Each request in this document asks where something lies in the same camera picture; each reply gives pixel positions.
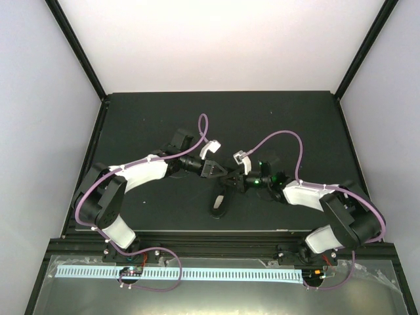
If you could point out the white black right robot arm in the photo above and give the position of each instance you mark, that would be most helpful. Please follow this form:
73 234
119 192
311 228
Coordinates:
352 220

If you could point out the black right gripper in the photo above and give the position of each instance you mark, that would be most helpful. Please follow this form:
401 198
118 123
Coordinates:
233 185

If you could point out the black left corner frame post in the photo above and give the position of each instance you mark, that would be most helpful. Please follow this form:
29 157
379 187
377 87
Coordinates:
68 32

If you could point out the black front mounting rail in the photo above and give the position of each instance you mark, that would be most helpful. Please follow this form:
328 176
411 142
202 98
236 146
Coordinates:
186 244

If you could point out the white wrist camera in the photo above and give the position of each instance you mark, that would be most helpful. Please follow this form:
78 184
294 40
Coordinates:
211 146
241 158

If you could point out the left green circuit board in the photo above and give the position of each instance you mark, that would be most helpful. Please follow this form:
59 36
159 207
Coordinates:
131 271

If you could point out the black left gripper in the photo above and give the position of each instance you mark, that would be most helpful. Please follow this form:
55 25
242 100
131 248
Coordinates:
207 167

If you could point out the black corner frame post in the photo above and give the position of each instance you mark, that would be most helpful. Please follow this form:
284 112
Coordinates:
68 32
370 38

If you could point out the black shoelace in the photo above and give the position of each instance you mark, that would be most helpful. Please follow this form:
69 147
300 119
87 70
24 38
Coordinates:
232 167

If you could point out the green circuit board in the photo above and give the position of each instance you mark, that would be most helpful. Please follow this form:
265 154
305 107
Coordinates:
131 271
318 274

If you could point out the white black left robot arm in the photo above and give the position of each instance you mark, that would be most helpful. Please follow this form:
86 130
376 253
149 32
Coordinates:
98 200

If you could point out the black canvas shoe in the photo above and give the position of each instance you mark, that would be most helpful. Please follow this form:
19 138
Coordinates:
221 198

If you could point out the black right corner frame post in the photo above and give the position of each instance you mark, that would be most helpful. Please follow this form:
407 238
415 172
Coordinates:
370 38

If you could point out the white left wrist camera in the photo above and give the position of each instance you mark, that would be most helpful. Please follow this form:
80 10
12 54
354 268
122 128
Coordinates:
211 146

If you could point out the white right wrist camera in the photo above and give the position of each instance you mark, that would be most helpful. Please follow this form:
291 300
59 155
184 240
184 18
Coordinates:
241 158

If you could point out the white slotted cable duct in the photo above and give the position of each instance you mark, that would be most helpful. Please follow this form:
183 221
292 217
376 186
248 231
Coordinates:
185 274

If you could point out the right green circuit board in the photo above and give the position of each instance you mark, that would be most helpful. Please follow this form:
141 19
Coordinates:
318 274

